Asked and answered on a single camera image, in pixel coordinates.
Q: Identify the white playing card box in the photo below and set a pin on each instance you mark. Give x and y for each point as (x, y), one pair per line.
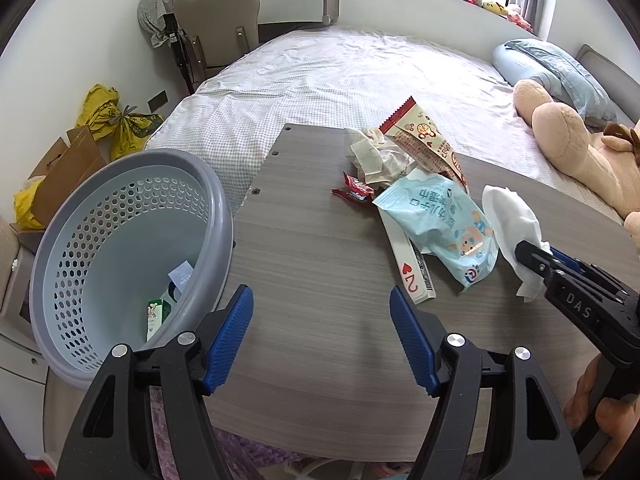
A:
(412, 275)

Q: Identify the purple fluffy rug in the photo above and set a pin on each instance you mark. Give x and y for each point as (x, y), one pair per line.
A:
(240, 455)

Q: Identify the grey plastic stool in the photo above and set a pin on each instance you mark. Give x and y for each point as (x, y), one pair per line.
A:
(22, 305)

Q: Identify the blue patterned pillow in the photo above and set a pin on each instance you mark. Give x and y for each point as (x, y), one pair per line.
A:
(570, 80)

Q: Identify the beige tissue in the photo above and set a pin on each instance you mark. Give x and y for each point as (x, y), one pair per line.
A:
(375, 157)

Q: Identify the person's right hand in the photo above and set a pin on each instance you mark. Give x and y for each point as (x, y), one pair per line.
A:
(622, 420)

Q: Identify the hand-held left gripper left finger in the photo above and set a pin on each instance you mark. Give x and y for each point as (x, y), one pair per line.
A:
(227, 340)

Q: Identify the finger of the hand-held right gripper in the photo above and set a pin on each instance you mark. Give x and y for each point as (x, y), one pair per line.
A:
(532, 257)
(565, 259)

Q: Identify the brown cardboard box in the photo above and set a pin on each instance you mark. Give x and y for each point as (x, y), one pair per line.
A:
(70, 170)

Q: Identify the light blue wet wipes packet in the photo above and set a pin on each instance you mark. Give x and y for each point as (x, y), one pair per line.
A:
(440, 220)

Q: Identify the red candy wrapper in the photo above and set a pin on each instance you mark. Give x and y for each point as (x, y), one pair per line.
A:
(355, 190)

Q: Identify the lavender carton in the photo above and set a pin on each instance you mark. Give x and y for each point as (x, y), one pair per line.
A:
(182, 275)

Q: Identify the standing fan with checkered cover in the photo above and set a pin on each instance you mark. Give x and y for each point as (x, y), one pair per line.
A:
(160, 0)

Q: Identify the yellow plain sack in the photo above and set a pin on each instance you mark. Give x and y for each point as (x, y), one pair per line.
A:
(97, 107)

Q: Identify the bed with checkered sheet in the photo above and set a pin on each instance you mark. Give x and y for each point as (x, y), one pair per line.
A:
(325, 75)

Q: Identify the white wet wipe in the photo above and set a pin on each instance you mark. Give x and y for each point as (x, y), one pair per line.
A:
(510, 220)

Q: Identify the yellow plastic bag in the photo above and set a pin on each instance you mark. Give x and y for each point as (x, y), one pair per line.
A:
(27, 205)

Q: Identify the green and white carton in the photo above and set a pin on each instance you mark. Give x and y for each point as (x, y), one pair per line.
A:
(157, 317)

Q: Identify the grey headboard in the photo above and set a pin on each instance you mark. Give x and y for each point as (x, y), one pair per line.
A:
(610, 75)

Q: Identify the grey perforated plastic basket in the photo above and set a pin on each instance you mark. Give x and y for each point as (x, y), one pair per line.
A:
(115, 240)

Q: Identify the red and beige snack wrapper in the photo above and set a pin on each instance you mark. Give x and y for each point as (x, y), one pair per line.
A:
(425, 140)

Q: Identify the white cabinet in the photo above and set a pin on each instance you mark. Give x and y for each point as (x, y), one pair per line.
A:
(20, 360)

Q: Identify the beige upholstered chair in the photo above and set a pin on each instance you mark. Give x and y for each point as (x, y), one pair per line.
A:
(215, 15)

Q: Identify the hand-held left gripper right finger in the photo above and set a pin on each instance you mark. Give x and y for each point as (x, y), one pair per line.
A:
(412, 340)

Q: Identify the yellow printed sack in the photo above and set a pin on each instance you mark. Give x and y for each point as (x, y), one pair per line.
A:
(132, 132)

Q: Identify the white and grey desk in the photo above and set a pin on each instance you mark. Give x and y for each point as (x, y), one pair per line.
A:
(295, 7)

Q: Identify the beige teddy bear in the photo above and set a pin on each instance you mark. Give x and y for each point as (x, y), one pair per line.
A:
(570, 140)

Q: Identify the dark wall socket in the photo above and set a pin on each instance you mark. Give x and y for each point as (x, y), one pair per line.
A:
(158, 101)

